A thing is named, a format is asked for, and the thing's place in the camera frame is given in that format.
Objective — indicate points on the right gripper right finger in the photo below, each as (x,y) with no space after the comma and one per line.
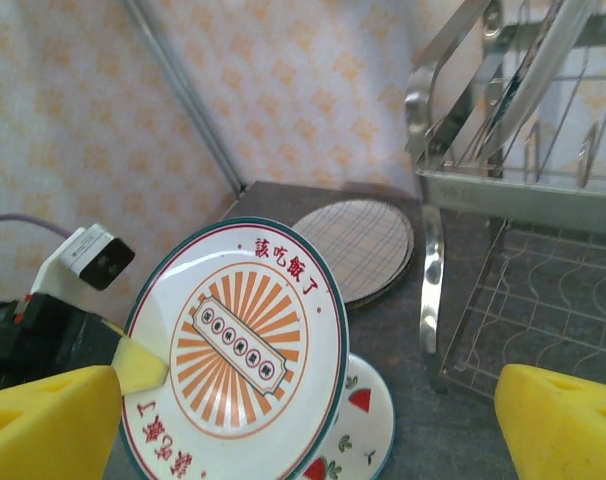
(558,430)

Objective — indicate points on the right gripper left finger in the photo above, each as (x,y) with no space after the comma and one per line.
(43,425)

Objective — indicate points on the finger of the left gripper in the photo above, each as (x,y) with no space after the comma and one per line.
(140,370)

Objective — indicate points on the white plate orange sunburst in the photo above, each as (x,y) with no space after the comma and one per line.
(233,350)

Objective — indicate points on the white plate watermelon print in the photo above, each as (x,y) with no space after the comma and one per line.
(368,400)

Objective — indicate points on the white plate blue plaid lines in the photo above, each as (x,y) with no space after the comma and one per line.
(353,245)

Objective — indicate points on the steel dish rack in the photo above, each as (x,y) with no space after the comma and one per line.
(483,195)

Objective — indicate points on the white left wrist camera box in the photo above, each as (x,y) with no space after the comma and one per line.
(83,250)

